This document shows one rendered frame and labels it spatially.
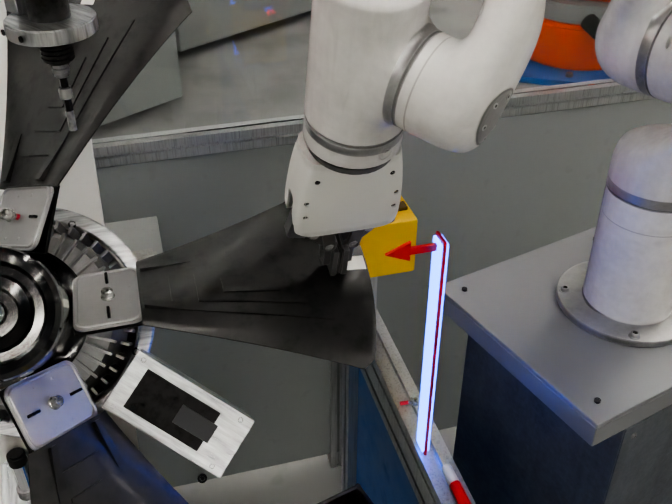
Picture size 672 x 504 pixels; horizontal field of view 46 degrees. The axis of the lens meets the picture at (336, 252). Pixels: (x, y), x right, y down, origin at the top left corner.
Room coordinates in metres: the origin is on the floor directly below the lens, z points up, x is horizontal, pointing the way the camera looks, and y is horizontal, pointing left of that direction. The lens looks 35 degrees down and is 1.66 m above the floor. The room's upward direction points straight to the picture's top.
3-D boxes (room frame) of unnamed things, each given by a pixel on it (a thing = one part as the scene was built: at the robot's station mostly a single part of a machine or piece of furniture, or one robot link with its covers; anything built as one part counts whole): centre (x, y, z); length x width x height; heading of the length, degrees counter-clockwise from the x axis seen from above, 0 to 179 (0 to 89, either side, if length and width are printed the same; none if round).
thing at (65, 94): (0.61, 0.22, 1.39); 0.01 x 0.01 x 0.05
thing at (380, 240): (0.99, -0.05, 1.02); 0.16 x 0.10 x 0.11; 15
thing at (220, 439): (0.66, 0.18, 0.98); 0.20 x 0.16 x 0.20; 15
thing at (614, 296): (0.88, -0.41, 1.06); 0.19 x 0.19 x 0.18
